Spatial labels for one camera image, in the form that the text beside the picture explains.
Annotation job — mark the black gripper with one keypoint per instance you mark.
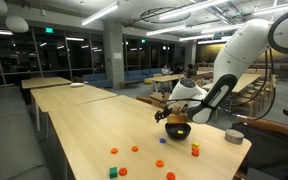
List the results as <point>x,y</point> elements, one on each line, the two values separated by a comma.
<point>162,114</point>

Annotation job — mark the yellow disc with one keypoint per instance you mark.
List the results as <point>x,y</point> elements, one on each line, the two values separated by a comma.
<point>180,132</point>

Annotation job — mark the orange disc mid table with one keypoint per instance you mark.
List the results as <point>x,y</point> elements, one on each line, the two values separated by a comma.
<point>134,148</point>

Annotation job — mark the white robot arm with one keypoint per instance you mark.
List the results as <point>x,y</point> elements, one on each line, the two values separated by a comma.
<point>239,52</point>

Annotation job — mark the black bowl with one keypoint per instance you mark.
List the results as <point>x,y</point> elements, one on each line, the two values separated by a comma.
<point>171,130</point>

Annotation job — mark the yellow square block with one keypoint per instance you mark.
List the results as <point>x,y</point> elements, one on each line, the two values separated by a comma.
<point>195,144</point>

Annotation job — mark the large red-orange disc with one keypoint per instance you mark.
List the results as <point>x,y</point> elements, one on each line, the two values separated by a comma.
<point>159,163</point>

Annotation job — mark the red-orange disc beside block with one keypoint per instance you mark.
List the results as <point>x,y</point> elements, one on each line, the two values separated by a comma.
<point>195,153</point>

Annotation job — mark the orange disc near gripper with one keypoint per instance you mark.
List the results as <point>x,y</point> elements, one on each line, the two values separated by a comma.
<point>114,150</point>

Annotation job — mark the red-orange disc far edge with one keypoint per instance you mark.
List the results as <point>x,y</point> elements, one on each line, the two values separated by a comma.
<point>171,176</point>

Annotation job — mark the orange disc beside green block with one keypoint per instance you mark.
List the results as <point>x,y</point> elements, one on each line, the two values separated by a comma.
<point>123,171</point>

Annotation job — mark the green square block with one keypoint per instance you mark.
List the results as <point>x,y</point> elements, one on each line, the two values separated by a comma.
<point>113,172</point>

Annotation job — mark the white plate far table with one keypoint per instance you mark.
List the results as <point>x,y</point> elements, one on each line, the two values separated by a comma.
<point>75,85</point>

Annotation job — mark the grey bench sofa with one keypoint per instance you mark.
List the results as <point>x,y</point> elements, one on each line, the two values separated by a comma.
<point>21,157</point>

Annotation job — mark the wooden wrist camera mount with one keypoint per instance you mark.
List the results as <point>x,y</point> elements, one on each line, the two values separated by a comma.
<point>177,116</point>

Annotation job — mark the grey duct tape roll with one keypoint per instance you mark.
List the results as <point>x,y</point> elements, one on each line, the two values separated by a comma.
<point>234,136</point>

